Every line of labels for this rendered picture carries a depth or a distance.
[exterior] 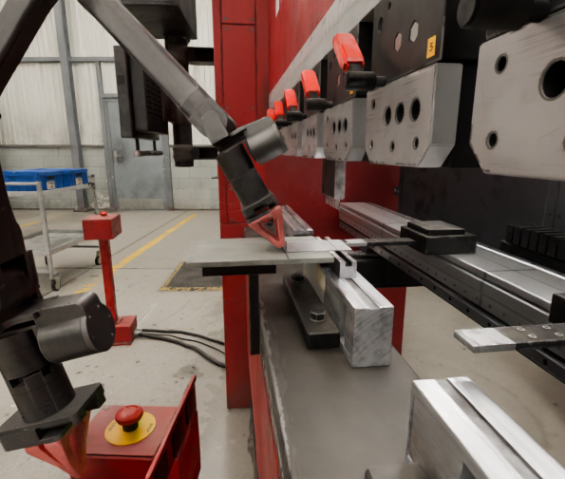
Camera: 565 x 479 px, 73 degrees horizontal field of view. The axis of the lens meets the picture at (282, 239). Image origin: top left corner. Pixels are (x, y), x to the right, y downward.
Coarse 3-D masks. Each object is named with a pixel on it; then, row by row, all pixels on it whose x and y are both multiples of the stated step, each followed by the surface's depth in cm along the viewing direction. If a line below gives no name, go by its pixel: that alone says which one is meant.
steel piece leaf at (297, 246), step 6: (300, 240) 81; (306, 240) 81; (312, 240) 81; (318, 240) 81; (324, 240) 81; (288, 246) 76; (294, 246) 76; (300, 246) 76; (306, 246) 76; (312, 246) 76; (318, 246) 76; (324, 246) 76; (330, 246) 76; (288, 252) 72; (294, 252) 73
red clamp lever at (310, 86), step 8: (304, 72) 61; (312, 72) 61; (304, 80) 60; (312, 80) 60; (304, 88) 60; (312, 88) 58; (312, 96) 58; (312, 104) 56; (320, 104) 56; (328, 104) 57
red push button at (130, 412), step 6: (126, 408) 58; (132, 408) 58; (138, 408) 58; (120, 414) 56; (126, 414) 56; (132, 414) 56; (138, 414) 57; (120, 420) 56; (126, 420) 56; (132, 420) 56; (138, 420) 56; (126, 426) 56; (132, 426) 57; (138, 426) 58
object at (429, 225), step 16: (416, 224) 82; (432, 224) 81; (448, 224) 81; (352, 240) 80; (368, 240) 80; (384, 240) 80; (400, 240) 80; (416, 240) 79; (432, 240) 76; (448, 240) 76; (464, 240) 76
